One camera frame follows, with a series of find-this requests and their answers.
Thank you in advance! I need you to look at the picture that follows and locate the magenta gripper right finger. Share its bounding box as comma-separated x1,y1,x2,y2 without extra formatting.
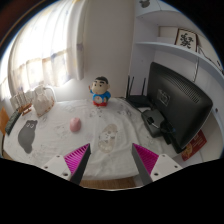
132,143,182,185

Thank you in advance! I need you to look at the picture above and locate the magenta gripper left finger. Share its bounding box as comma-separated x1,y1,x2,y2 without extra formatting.
43,144,91,185

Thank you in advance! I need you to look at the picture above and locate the grey cat-shaped mouse pad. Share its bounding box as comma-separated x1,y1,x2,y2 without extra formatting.
18,120,38,154

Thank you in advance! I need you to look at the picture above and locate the black monitor stand base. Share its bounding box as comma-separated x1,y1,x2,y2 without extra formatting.
141,109,169,138

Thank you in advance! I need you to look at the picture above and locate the red and yellow card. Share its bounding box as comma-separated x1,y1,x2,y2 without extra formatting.
181,131,207,161

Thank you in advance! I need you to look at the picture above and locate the white patterned tablecloth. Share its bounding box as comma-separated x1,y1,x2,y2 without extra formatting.
4,98,176,180

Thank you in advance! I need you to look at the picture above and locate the black computer monitor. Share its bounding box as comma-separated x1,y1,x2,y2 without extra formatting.
147,62,213,153

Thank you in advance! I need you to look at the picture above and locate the black wifi router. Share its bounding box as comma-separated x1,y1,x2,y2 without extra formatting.
125,77,151,107

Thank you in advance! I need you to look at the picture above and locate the cartoon boy figurine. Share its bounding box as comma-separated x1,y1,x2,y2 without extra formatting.
89,76,111,107

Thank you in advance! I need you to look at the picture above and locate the sheer white curtain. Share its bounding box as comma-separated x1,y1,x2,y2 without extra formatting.
0,0,88,100

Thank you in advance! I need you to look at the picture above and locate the framed calligraphy picture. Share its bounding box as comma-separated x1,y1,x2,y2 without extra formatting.
175,29,198,52

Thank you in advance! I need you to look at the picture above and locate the white wall shelf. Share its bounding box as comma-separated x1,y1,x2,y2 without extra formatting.
134,0,224,81

